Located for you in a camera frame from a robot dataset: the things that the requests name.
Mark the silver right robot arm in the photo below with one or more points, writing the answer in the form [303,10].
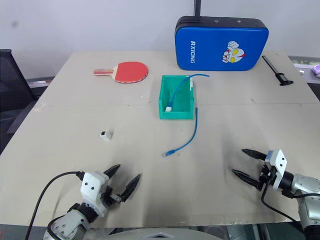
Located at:
[306,190]

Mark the black pole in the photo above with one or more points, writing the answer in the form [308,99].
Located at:
[197,7]

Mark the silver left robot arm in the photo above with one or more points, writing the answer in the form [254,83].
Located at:
[67,223]

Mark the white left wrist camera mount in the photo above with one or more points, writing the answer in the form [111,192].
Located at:
[92,185]

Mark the grey robot torso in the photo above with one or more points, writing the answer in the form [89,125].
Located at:
[160,235]

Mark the small white adapter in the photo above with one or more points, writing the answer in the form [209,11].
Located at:
[105,135]

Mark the white clip on bin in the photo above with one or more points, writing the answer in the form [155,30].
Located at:
[191,84]

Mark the black stand rod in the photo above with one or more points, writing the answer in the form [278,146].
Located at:
[283,78]

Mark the black mesh office chair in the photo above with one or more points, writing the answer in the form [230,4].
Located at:
[11,82]

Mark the blue boxing pad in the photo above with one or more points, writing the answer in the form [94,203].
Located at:
[207,45]

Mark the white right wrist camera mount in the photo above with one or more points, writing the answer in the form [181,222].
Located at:
[278,162]

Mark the green plastic bin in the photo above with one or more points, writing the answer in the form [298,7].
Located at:
[175,115]

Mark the grey background desk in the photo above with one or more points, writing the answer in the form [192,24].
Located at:
[306,72]

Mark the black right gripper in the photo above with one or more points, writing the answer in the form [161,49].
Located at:
[266,176]

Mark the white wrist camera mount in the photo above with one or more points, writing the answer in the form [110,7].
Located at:
[92,185]
[278,162]

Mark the red table tennis paddle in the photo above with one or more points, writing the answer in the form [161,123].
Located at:
[130,72]

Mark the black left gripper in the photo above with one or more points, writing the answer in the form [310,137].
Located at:
[111,198]

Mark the purple object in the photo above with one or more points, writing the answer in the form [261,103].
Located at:
[317,70]

